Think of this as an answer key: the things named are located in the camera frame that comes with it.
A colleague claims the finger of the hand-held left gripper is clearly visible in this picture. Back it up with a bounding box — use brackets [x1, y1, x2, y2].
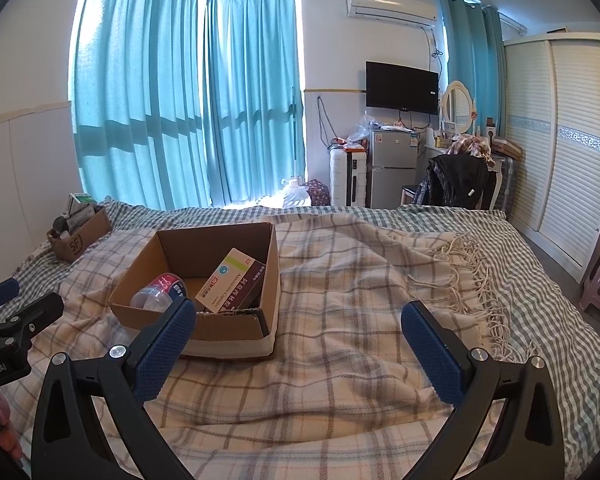
[0, 292, 65, 356]
[0, 277, 22, 314]

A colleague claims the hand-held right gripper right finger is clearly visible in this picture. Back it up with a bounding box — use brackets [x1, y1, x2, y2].
[400, 301, 566, 480]

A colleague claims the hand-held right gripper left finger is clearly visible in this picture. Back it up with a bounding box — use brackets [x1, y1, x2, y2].
[30, 296, 198, 480]

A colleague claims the clear bottle with red label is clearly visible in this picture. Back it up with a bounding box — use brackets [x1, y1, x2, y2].
[128, 272, 189, 311]

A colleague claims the large cardboard box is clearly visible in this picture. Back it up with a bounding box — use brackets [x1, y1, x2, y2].
[108, 221, 281, 360]

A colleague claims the white green medicine box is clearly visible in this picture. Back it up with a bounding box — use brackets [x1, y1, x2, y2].
[194, 247, 267, 314]

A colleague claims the person's left hand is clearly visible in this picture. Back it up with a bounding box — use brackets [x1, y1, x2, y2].
[0, 391, 25, 462]

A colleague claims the small cardboard box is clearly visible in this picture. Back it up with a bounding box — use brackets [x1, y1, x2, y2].
[46, 205, 114, 264]

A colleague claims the beige plaid fringed blanket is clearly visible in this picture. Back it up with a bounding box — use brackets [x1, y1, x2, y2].
[27, 211, 537, 480]

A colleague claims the white green carton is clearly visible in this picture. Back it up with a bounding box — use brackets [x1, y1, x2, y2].
[65, 192, 99, 214]

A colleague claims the bed with checked sheet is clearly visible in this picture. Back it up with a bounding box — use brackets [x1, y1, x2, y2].
[0, 195, 600, 480]

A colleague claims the black jacket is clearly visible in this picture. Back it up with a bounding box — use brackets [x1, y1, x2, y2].
[413, 153, 490, 210]

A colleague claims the grey suitcase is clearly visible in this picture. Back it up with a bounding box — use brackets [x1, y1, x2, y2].
[490, 155, 519, 212]

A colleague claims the silver small fridge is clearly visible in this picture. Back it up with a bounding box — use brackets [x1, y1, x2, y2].
[367, 128, 419, 210]

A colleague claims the white hard suitcase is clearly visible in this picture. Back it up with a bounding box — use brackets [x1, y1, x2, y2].
[328, 147, 370, 208]

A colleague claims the maroon dotted bag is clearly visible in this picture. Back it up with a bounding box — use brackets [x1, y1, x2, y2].
[304, 180, 332, 207]

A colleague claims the white plastic bag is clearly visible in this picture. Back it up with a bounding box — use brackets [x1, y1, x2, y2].
[279, 175, 314, 207]

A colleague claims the floral cloth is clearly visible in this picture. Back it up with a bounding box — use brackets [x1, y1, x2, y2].
[446, 133, 494, 164]

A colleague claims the flat brown cardboard box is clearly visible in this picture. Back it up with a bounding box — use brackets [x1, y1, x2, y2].
[490, 137, 524, 159]

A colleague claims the orange red packet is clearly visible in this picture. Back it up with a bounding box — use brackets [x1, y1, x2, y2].
[332, 137, 369, 153]

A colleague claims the clear plastic bag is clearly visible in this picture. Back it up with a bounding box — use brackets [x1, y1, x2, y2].
[346, 111, 377, 144]

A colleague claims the teal window curtain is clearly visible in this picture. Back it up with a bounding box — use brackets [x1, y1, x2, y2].
[70, 0, 214, 210]
[437, 0, 487, 137]
[202, 0, 307, 209]
[482, 6, 506, 137]

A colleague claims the white slatted wardrobe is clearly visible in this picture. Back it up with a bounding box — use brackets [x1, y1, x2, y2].
[502, 32, 600, 284]

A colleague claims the white oval mirror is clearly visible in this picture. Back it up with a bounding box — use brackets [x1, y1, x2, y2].
[439, 80, 477, 137]

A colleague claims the white air conditioner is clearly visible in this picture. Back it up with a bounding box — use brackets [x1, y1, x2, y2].
[345, 0, 439, 29]

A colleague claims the dark wall cable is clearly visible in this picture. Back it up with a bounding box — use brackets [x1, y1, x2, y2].
[315, 95, 334, 149]

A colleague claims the black wall television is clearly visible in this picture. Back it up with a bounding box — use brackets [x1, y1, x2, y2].
[365, 60, 440, 116]

